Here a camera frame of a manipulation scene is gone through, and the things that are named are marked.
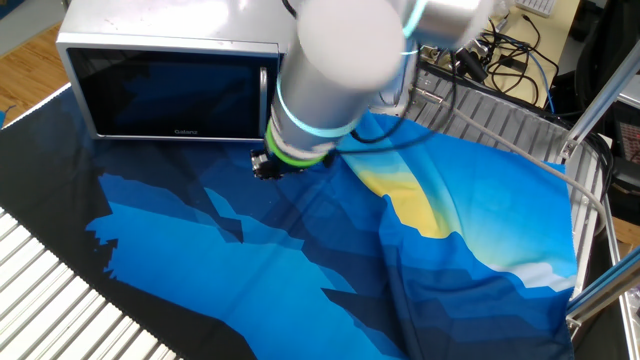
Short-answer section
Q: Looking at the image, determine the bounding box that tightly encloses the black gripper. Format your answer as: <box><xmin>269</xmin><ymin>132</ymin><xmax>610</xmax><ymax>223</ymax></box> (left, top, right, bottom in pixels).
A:
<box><xmin>249</xmin><ymin>147</ymin><xmax>307</xmax><ymax>181</ymax></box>

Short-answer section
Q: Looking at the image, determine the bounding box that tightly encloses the silver microwave door handle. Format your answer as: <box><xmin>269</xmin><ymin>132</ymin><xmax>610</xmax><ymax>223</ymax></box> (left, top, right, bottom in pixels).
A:
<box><xmin>257</xmin><ymin>66</ymin><xmax>270</xmax><ymax>139</ymax></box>

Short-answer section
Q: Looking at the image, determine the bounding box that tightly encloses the black glass microwave door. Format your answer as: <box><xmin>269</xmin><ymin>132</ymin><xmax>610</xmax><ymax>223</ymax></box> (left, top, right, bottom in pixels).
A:
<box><xmin>66</xmin><ymin>47</ymin><xmax>281</xmax><ymax>142</ymax></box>

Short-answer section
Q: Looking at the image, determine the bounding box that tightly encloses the silver Galanz microwave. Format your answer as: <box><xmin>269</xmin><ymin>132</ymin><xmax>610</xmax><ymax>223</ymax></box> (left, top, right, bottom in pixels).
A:
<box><xmin>55</xmin><ymin>0</ymin><xmax>301</xmax><ymax>144</ymax></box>

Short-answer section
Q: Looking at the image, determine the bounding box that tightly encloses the blue mountain print cloth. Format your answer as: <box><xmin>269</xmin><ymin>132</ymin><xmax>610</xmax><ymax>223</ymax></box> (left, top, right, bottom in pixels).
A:
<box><xmin>0</xmin><ymin>82</ymin><xmax>580</xmax><ymax>360</ymax></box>

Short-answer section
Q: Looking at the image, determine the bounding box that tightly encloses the white computer keyboard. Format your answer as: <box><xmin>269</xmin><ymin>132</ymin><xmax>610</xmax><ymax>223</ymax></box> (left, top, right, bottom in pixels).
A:
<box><xmin>514</xmin><ymin>0</ymin><xmax>558</xmax><ymax>18</ymax></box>

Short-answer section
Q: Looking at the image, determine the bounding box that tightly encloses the slanted aluminium profile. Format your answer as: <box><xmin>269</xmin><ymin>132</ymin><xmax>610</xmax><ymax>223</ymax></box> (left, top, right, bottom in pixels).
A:
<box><xmin>557</xmin><ymin>37</ymin><xmax>640</xmax><ymax>162</ymax></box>

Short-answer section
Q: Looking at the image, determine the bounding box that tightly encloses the blue edged aluminium profile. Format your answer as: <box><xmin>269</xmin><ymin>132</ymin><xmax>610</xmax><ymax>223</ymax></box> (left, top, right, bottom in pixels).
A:
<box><xmin>564</xmin><ymin>253</ymin><xmax>640</xmax><ymax>330</ymax></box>

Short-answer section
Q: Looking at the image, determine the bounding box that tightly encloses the green wrist adapter ring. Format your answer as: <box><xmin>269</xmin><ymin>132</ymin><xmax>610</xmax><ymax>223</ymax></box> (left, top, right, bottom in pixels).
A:
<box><xmin>264</xmin><ymin>119</ymin><xmax>339</xmax><ymax>169</ymax></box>

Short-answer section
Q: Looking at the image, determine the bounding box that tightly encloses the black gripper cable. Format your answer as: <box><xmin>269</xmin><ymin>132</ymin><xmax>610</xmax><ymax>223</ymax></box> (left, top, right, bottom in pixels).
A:
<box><xmin>332</xmin><ymin>47</ymin><xmax>457</xmax><ymax>157</ymax></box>

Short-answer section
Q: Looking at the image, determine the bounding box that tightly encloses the black camera device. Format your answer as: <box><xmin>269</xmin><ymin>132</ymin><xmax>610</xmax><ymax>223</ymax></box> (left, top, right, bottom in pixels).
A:
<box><xmin>454</xmin><ymin>47</ymin><xmax>490</xmax><ymax>85</ymax></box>

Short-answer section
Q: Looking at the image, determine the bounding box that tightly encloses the grey hose cable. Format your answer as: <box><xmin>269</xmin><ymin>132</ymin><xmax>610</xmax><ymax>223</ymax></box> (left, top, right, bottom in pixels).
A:
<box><xmin>408</xmin><ymin>83</ymin><xmax>609</xmax><ymax>236</ymax></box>

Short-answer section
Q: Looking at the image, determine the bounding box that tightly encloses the blue cable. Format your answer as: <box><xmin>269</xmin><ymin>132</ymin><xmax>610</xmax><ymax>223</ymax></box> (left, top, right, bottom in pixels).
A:
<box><xmin>523</xmin><ymin>48</ymin><xmax>557</xmax><ymax>115</ymax></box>

